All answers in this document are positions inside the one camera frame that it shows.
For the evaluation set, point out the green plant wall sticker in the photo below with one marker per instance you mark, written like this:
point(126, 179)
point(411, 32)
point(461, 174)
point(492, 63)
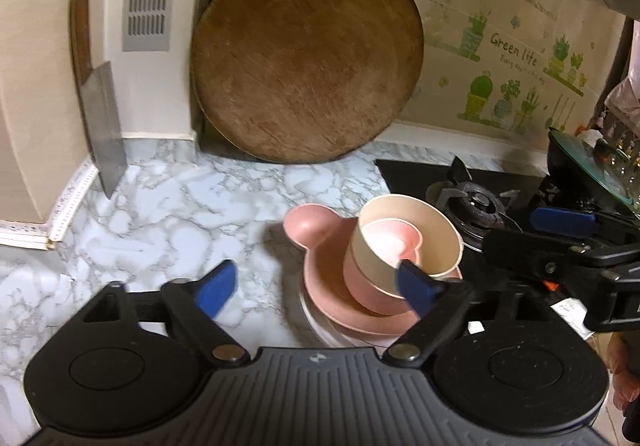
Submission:
point(480, 90)

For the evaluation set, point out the wok with glass lid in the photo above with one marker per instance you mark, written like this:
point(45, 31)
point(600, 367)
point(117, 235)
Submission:
point(575, 160)

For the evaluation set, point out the pink mouse-shaped plate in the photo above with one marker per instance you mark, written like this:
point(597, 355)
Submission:
point(325, 286)

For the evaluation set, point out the large white floral plate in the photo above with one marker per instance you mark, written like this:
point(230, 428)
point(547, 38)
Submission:
point(320, 326)

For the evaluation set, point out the pink cloth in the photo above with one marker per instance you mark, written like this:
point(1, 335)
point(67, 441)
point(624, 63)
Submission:
point(627, 95)

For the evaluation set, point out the small pink heart-shaped dish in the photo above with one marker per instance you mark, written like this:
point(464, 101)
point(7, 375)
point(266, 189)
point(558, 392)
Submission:
point(385, 241)

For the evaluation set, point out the black gas stove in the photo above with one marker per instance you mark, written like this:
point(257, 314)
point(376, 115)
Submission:
point(400, 175)

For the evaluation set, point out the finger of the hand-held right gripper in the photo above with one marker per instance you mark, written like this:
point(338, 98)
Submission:
point(540, 258)
point(562, 222)

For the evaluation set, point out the white music-note trim strip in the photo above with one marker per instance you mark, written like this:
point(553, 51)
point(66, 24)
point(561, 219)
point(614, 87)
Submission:
point(70, 206)

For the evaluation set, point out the person's right hand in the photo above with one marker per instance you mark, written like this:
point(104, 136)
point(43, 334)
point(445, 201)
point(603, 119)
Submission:
point(625, 366)

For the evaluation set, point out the pink bowl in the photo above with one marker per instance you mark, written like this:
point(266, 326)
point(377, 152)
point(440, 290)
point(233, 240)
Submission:
point(370, 296)

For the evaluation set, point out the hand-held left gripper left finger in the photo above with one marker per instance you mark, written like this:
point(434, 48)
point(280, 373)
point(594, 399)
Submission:
point(217, 288)

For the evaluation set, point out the cream bowl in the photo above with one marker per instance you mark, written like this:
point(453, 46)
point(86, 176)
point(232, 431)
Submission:
point(440, 236)

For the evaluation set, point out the gas stove burner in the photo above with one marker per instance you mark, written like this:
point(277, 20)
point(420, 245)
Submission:
point(475, 206)

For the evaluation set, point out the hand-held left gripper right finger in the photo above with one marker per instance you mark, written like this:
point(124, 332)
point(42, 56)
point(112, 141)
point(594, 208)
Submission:
point(417, 288)

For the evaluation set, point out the round wooden cutting board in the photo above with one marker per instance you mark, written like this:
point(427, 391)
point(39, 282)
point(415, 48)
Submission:
point(305, 60)

